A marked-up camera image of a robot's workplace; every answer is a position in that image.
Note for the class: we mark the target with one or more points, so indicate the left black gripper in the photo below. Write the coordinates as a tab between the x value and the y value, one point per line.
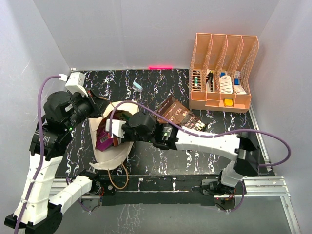
98	104

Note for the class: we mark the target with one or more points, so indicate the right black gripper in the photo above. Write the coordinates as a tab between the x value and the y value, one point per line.
126	138

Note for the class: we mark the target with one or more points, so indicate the purple snack packet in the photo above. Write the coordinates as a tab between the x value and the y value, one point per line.
103	140

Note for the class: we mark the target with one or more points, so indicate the red brown snack box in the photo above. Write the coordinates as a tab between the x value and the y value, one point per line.
174	111

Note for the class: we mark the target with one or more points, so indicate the brown paper bag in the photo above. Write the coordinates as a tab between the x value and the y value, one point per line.
112	157

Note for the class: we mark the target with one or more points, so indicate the red Doritos chips bag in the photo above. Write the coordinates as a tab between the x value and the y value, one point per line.
116	141

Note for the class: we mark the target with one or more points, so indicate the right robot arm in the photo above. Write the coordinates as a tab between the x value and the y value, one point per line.
242	151

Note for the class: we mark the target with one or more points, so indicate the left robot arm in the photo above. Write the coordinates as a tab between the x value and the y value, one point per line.
37	212

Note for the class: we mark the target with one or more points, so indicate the colourful candy packet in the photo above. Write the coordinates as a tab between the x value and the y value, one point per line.
122	115

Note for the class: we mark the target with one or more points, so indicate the light blue stapler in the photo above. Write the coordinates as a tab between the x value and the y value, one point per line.
137	87

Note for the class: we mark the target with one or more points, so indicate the pink tape strip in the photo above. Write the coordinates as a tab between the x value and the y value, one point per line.
160	67

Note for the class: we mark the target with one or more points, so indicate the yellow sticky notes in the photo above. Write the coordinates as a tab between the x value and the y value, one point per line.
228	102

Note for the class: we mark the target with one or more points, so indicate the white labelled bottle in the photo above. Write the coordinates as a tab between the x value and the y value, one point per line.
225	83

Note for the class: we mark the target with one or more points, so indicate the orange desk organizer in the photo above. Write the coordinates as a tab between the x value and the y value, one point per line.
216	55

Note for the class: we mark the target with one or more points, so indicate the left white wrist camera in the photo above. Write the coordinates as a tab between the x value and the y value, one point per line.
74	83

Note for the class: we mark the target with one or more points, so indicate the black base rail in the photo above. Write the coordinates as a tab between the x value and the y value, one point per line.
159	189

